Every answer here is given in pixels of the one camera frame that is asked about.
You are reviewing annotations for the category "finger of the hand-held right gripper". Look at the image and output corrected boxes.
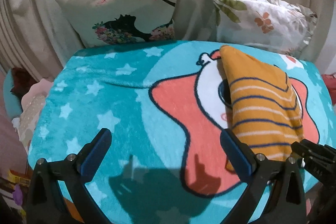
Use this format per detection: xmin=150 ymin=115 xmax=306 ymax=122
xmin=301 ymin=138 xmax=326 ymax=151
xmin=291 ymin=141 xmax=309 ymax=162

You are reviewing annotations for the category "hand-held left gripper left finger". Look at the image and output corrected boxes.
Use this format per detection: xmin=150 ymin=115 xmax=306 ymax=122
xmin=26 ymin=128 xmax=113 ymax=224

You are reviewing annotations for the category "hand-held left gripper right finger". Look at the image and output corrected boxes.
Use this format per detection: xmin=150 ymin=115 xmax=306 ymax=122
xmin=220 ymin=129 xmax=306 ymax=224

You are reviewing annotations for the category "yellow striped sweater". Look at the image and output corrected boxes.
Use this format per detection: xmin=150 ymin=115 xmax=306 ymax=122
xmin=219 ymin=45 xmax=305 ymax=172

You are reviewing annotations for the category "teal printed blanket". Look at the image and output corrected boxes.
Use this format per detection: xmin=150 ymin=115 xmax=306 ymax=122
xmin=28 ymin=40 xmax=336 ymax=224

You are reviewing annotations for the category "purple toy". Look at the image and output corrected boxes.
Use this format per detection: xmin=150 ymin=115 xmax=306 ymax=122
xmin=13 ymin=185 xmax=27 ymax=205

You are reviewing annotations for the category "pink scalloped cushion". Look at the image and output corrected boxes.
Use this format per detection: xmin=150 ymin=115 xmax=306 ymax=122
xmin=21 ymin=79 xmax=55 ymax=107

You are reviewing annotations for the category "teal pillow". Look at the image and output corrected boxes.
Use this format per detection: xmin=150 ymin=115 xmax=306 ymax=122
xmin=3 ymin=68 xmax=27 ymax=120

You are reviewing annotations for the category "dark red cloth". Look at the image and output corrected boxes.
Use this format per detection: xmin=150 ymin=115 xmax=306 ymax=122
xmin=10 ymin=68 xmax=36 ymax=96

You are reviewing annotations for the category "white floral pillow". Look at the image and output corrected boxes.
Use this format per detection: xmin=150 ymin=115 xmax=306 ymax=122
xmin=209 ymin=0 xmax=318 ymax=55

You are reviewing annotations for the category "cream silhouette print cushion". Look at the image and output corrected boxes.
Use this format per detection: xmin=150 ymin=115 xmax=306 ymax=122
xmin=52 ymin=0 xmax=185 ymax=48

